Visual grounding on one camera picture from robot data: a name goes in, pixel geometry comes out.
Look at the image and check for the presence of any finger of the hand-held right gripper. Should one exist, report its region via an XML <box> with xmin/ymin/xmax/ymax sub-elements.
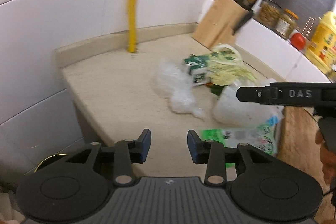
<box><xmin>236</xmin><ymin>86</ymin><xmax>282</xmax><ymax>105</ymax></box>

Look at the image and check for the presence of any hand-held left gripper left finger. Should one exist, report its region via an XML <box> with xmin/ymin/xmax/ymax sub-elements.
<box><xmin>64</xmin><ymin>129</ymin><xmax>152</xmax><ymax>186</ymax></box>

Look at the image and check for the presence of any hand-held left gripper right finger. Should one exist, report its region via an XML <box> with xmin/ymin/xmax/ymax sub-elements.
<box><xmin>187</xmin><ymin>130</ymin><xmax>276</xmax><ymax>186</ymax></box>

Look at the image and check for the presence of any white foam net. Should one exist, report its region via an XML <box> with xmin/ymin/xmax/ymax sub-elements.
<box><xmin>212</xmin><ymin>78</ymin><xmax>285</xmax><ymax>127</ymax></box>

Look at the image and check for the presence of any pale napa cabbage bunch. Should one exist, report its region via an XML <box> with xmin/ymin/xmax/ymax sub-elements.
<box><xmin>209</xmin><ymin>44</ymin><xmax>259</xmax><ymax>86</ymax></box>

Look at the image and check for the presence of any printed plastic wrapper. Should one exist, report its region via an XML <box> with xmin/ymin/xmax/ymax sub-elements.
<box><xmin>199</xmin><ymin>115</ymin><xmax>279</xmax><ymax>169</ymax></box>

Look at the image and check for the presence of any clear plastic bag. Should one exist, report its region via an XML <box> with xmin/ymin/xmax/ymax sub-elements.
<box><xmin>152</xmin><ymin>61</ymin><xmax>206</xmax><ymax>119</ymax></box>

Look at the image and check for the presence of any person's right hand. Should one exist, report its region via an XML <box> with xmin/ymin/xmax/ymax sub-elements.
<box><xmin>316</xmin><ymin>131</ymin><xmax>336</xmax><ymax>187</ymax></box>

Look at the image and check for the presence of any large dark green leaf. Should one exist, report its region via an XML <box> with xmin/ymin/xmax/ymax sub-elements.
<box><xmin>210</xmin><ymin>82</ymin><xmax>223</xmax><ymax>95</ymax></box>

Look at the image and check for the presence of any wooden cutting board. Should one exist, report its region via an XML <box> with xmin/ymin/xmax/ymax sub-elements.
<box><xmin>278</xmin><ymin>106</ymin><xmax>336</xmax><ymax>214</ymax></box>

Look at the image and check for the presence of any red tomato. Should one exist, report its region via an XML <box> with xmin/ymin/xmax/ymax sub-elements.
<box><xmin>291</xmin><ymin>33</ymin><xmax>306</xmax><ymax>50</ymax></box>

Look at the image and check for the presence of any yellow oil jug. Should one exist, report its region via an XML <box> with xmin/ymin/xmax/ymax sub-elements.
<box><xmin>304</xmin><ymin>11</ymin><xmax>336</xmax><ymax>75</ymax></box>

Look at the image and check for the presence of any green and white carton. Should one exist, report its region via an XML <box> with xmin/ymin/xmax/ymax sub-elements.
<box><xmin>182</xmin><ymin>54</ymin><xmax>210</xmax><ymax>86</ymax></box>

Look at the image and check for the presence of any orange lidded pickle jar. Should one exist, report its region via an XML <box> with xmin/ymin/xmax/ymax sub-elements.
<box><xmin>274</xmin><ymin>9</ymin><xmax>299</xmax><ymax>39</ymax></box>

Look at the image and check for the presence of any glass jar with grains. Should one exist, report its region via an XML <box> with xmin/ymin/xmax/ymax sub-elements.
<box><xmin>259</xmin><ymin>0</ymin><xmax>282</xmax><ymax>28</ymax></box>

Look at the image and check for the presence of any wooden knife block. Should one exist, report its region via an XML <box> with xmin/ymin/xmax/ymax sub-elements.
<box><xmin>193</xmin><ymin>0</ymin><xmax>254</xmax><ymax>50</ymax></box>

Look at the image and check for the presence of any yellow pipe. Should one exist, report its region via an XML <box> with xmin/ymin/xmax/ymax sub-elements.
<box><xmin>127</xmin><ymin>0</ymin><xmax>150</xmax><ymax>53</ymax></box>

